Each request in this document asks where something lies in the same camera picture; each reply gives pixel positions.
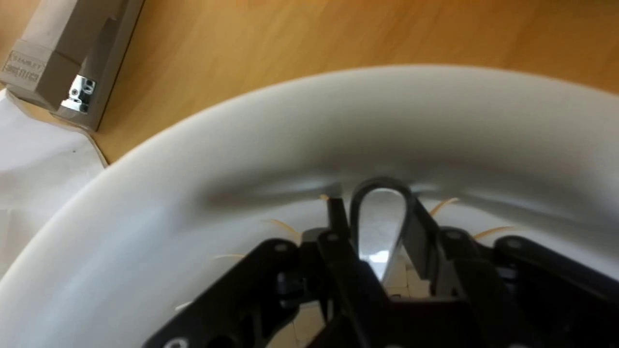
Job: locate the grey cardboard box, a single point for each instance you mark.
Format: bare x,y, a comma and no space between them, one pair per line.
71,55

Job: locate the white cloth pile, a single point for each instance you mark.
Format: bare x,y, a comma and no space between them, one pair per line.
42,169

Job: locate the silver spoon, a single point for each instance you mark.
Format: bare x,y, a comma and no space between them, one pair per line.
378,211

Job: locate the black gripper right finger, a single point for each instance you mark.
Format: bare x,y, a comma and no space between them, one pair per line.
518,292

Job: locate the white colander bowl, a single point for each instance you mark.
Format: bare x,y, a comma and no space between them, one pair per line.
160,225

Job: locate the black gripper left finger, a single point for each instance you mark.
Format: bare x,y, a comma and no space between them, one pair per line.
264,292

